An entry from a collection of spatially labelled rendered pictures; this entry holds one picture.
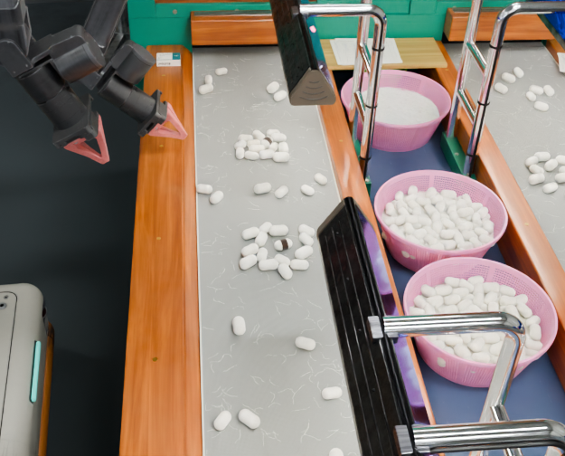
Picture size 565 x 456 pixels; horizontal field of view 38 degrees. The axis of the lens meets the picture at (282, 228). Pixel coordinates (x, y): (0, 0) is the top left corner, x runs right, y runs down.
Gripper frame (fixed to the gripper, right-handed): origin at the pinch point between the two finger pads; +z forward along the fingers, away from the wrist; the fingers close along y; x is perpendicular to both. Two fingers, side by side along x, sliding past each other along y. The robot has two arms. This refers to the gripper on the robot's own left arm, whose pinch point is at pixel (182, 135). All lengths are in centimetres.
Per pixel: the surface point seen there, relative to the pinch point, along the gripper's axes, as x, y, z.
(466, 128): -38, 9, 53
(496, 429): -42, -100, 6
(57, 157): 94, 114, 14
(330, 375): -8, -60, 24
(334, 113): -18.7, 16.7, 30.3
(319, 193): -12.1, -10.6, 27.1
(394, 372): -36, -91, 0
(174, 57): 4.0, 41.8, 0.2
